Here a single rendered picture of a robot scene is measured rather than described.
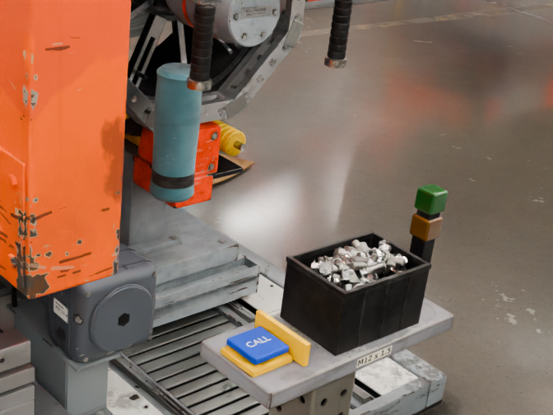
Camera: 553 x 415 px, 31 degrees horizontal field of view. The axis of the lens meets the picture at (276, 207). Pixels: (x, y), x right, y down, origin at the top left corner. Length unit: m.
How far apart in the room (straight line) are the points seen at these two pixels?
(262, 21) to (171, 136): 0.28
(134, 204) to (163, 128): 0.40
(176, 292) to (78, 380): 0.41
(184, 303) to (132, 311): 0.44
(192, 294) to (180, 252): 0.10
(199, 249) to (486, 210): 1.30
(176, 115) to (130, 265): 0.29
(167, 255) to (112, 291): 0.49
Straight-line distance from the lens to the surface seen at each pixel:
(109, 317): 1.87
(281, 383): 1.52
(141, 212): 2.30
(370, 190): 3.36
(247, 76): 2.17
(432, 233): 1.74
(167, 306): 2.29
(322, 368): 1.57
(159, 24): 2.10
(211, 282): 2.34
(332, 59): 1.99
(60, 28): 1.40
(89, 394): 2.02
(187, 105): 1.89
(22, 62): 1.42
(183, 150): 1.93
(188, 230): 2.44
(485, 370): 2.51
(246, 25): 1.91
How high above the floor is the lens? 1.31
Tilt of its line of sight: 25 degrees down
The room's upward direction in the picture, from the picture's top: 7 degrees clockwise
